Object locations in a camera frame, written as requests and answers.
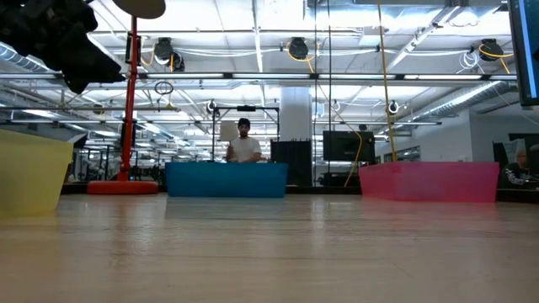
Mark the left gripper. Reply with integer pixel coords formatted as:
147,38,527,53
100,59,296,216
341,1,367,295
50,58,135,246
0,0,126,94

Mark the red desk lamp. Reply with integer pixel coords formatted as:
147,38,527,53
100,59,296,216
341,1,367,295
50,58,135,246
87,0,167,195

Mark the yellow plastic bin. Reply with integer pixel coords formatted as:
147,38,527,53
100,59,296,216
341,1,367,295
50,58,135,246
0,129,75,218

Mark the white paper sheet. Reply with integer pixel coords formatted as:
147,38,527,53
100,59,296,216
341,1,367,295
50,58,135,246
218,120,240,143

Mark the blue plastic bin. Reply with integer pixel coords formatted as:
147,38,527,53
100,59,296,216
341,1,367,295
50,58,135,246
164,162,289,199

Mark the person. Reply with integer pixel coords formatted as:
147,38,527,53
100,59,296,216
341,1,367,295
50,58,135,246
225,117,263,164
500,146,539,189

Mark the black cabinet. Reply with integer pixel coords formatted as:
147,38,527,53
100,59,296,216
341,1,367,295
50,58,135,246
270,140,313,188

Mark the pink plastic bin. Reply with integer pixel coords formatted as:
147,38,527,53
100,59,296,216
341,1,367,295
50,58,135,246
358,161,501,204

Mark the large computer monitor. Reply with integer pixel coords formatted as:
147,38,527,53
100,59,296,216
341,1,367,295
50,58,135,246
507,0,539,106

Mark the ceiling cable reel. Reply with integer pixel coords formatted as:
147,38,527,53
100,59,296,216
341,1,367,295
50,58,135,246
288,36,311,61
153,36,186,72
478,38,515,62

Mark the black stand frame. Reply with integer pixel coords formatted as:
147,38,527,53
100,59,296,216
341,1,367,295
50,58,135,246
211,105,280,163

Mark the black wall screen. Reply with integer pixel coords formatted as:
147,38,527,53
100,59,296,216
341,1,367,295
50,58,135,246
323,130,376,162

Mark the thin yellow drooping cable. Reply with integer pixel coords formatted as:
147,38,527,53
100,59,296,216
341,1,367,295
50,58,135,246
286,41,364,189

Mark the yellow hanging cable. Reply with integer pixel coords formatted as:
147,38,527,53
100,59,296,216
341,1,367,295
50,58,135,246
376,0,399,163

